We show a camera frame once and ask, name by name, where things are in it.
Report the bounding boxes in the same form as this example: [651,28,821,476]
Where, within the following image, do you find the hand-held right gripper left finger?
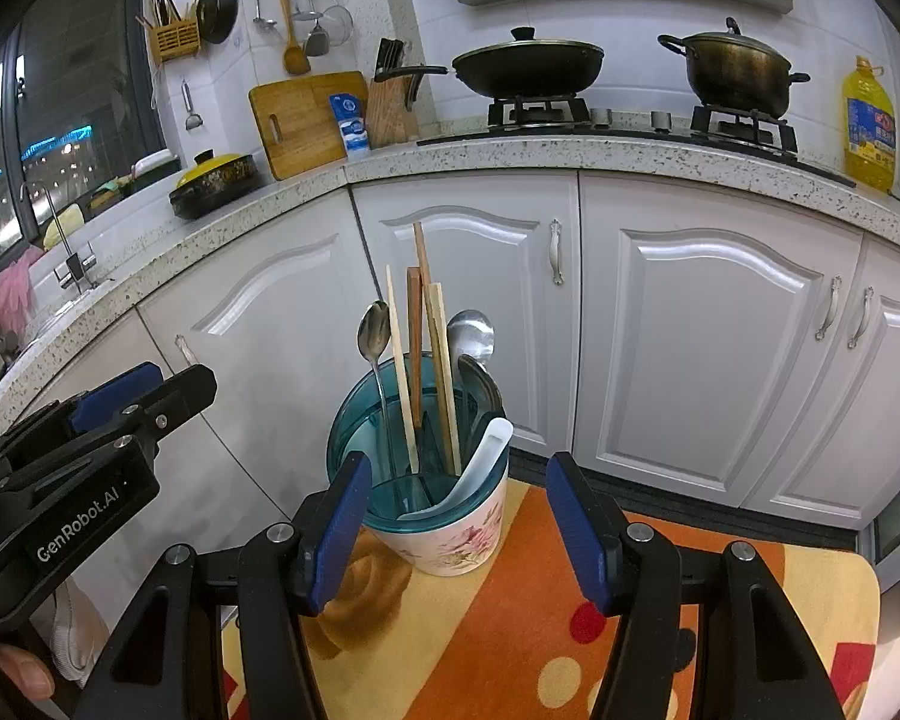
[79,451,374,720]

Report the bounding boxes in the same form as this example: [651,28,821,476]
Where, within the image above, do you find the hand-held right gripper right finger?
[546,452,848,720]

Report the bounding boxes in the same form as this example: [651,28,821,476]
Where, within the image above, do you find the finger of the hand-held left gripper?
[0,364,218,511]
[0,361,164,466]

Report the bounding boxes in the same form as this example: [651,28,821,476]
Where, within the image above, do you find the floral utensil holder cup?
[326,371,511,578]

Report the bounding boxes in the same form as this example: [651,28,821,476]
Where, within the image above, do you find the white plastic spoon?
[397,418,513,522]

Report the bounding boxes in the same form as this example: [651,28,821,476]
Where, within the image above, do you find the small metal spoon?
[355,301,406,500]

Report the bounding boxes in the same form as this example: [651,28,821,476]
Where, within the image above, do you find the large metal spoon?
[447,309,497,372]

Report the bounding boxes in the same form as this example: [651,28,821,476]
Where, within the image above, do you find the person's left hand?
[0,641,57,702]

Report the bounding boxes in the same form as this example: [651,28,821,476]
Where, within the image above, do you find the white cabinet door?
[742,236,900,522]
[0,307,196,466]
[349,172,582,458]
[574,171,867,507]
[131,187,376,533]

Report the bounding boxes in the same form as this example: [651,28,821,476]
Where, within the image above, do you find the white shoe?
[49,577,110,687]

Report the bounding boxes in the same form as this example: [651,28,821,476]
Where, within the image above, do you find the orange yellow patterned mat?
[221,476,882,720]

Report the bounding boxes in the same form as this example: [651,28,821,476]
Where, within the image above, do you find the pink rubber gloves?
[0,246,46,338]

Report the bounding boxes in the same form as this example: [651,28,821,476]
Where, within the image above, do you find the metal kitchen faucet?
[19,181,98,293]

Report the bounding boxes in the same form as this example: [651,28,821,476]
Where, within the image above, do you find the black pot with yellow lid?
[169,151,262,221]

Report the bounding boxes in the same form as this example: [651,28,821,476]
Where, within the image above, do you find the white plastic container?
[131,150,179,181]

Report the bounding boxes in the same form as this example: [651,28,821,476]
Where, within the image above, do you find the metal peeler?
[180,79,205,132]

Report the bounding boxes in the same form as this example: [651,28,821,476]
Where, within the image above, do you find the wooden cutting board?
[248,71,370,181]

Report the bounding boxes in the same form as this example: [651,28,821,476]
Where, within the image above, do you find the dark window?
[0,0,170,271]

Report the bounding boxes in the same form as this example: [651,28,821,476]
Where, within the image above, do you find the blue white packet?
[328,92,370,158]

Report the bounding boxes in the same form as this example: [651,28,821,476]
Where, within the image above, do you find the wooden knife block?
[365,75,421,149]

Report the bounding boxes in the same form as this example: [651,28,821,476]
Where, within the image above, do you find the metal slotted turner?
[296,0,329,57]

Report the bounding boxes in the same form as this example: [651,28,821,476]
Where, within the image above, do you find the speckled stone countertop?
[0,116,900,421]

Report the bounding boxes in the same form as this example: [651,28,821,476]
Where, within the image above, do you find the black gas stove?
[416,96,856,181]

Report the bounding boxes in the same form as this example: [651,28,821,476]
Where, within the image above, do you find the metal strainer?
[316,0,355,42]

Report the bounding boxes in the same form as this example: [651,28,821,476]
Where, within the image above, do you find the black wok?
[401,52,606,100]

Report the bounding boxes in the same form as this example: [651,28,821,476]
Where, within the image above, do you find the dark stock pot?
[658,34,811,117]

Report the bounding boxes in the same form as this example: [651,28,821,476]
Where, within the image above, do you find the black wok lid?
[454,26,605,65]

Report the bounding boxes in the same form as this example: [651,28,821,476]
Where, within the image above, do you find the yellow oil bottle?
[842,55,899,192]

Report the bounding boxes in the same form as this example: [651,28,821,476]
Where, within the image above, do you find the dark stock pot lid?
[679,16,788,53]

